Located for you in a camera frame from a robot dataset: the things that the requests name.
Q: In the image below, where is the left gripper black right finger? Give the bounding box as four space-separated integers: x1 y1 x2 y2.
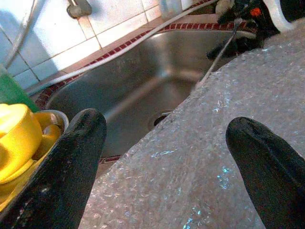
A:
225 116 305 229

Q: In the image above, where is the grey wall tap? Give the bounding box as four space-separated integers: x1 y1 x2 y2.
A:
66 0 92 19

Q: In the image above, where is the clear bubble wrap sheet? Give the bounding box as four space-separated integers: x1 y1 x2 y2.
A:
78 20 305 229

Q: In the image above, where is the yellow plastic bowl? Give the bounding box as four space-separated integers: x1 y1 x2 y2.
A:
0 103 63 210

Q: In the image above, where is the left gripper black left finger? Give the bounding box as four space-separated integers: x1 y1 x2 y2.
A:
0 108 107 229

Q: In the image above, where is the steel sink basin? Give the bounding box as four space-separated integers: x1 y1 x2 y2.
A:
45 30 241 159

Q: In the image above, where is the thin grey wire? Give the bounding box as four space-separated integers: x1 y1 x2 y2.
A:
196 19 239 88

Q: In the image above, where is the thin white tube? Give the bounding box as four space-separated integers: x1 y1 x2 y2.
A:
4 0 38 69

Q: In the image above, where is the green dish soap bottle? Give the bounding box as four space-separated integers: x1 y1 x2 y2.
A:
0 63 41 113

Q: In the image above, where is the steel plate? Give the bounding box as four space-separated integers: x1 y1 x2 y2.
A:
35 110 70 144

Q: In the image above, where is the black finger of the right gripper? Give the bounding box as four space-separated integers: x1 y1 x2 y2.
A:
206 41 246 61
218 8 241 24

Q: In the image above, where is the white hose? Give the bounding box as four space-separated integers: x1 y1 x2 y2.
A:
23 0 216 93

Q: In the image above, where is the translucent blue labelled bottle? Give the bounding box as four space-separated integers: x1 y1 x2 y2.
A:
159 0 184 20

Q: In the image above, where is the white sink scrubber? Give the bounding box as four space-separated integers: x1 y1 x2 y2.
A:
215 0 235 14

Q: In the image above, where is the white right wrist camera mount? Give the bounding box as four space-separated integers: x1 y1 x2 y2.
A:
262 0 296 31

